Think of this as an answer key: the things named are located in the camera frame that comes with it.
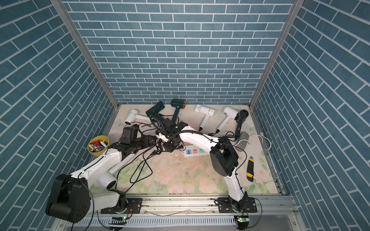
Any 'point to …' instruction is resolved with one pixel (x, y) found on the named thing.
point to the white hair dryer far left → (132, 114)
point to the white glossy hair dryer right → (232, 113)
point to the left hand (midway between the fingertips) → (153, 140)
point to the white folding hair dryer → (208, 111)
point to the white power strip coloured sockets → (190, 151)
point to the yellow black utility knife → (250, 174)
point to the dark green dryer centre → (178, 103)
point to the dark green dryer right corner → (240, 117)
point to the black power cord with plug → (154, 152)
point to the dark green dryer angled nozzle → (153, 111)
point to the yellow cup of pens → (98, 146)
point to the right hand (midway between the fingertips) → (170, 147)
